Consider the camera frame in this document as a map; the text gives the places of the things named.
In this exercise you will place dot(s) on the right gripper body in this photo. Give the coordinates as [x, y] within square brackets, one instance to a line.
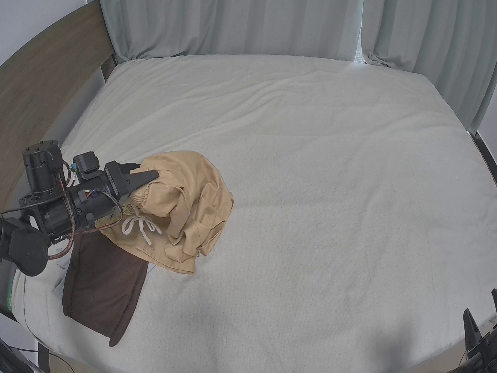
[487, 348]

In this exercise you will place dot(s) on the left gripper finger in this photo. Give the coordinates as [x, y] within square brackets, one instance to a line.
[130, 166]
[139, 181]

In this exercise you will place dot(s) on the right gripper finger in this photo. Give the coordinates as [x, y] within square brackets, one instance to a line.
[494, 307]
[471, 332]

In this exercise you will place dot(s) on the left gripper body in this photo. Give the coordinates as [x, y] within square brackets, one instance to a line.
[91, 204]

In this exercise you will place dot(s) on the tan shorts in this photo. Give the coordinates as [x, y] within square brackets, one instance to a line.
[194, 192]

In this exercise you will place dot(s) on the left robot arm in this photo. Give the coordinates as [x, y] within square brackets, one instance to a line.
[39, 169]

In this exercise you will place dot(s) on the bed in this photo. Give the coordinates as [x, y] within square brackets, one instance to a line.
[310, 150]

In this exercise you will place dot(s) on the white garment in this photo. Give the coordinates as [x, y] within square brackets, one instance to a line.
[58, 265]

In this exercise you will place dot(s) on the brown garment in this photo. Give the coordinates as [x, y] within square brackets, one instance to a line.
[101, 286]

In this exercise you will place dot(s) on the pale green curtain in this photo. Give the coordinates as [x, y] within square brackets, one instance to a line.
[435, 25]
[233, 14]

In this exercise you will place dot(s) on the window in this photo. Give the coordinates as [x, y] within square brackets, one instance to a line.
[358, 53]

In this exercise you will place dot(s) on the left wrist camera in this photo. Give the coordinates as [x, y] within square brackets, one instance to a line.
[87, 163]

